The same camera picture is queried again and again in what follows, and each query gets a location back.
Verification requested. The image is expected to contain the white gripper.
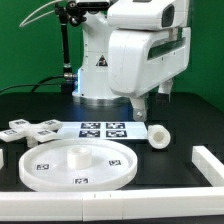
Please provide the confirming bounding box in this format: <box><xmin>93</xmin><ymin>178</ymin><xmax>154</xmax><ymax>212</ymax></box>
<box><xmin>107</xmin><ymin>28</ymin><xmax>191</xmax><ymax>122</ymax></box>

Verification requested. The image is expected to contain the white round table top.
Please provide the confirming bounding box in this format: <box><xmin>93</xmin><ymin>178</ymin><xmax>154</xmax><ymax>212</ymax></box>
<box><xmin>19</xmin><ymin>139</ymin><xmax>138</xmax><ymax>192</ymax></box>

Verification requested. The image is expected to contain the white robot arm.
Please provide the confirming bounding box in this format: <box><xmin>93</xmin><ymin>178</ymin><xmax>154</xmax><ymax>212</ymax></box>
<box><xmin>73</xmin><ymin>0</ymin><xmax>191</xmax><ymax>121</ymax></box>

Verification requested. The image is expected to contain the white marker sheet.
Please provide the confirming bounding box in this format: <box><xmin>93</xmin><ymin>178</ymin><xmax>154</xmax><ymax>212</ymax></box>
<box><xmin>57</xmin><ymin>122</ymin><xmax>147</xmax><ymax>140</ymax></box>

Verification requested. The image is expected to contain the white cross-shaped table base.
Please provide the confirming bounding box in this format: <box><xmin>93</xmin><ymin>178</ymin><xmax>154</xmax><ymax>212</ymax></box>
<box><xmin>0</xmin><ymin>119</ymin><xmax>63</xmax><ymax>148</ymax></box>

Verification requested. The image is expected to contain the white left fence block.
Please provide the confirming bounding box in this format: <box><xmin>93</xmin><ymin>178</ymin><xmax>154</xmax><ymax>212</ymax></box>
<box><xmin>0</xmin><ymin>149</ymin><xmax>4</xmax><ymax>170</ymax></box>

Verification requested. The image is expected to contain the white right fence rail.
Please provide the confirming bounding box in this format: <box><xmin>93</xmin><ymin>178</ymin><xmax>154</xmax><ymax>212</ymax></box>
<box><xmin>192</xmin><ymin>146</ymin><xmax>224</xmax><ymax>187</ymax></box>

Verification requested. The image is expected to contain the white fence rail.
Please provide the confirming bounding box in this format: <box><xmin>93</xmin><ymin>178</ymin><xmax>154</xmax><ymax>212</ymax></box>
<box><xmin>0</xmin><ymin>187</ymin><xmax>224</xmax><ymax>221</ymax></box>
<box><xmin>192</xmin><ymin>146</ymin><xmax>224</xmax><ymax>187</ymax></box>

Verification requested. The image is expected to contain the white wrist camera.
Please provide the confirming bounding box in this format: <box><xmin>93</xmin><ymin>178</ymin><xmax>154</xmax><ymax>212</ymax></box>
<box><xmin>107</xmin><ymin>0</ymin><xmax>176</xmax><ymax>30</ymax></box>

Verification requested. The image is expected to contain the white front fence rail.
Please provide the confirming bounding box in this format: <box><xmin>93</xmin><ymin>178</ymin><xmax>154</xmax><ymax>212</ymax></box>
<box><xmin>0</xmin><ymin>187</ymin><xmax>224</xmax><ymax>221</ymax></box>

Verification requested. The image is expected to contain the black cable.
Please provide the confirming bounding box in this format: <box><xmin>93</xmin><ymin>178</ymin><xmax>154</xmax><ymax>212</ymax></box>
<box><xmin>0</xmin><ymin>75</ymin><xmax>66</xmax><ymax>95</ymax></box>

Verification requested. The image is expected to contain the black camera stand pole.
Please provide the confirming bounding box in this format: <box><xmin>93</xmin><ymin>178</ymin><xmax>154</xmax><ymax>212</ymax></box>
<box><xmin>55</xmin><ymin>3</ymin><xmax>76</xmax><ymax>95</ymax></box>

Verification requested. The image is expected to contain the white cable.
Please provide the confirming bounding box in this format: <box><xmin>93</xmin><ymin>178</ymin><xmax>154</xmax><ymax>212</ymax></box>
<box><xmin>19</xmin><ymin>0</ymin><xmax>68</xmax><ymax>28</ymax></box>

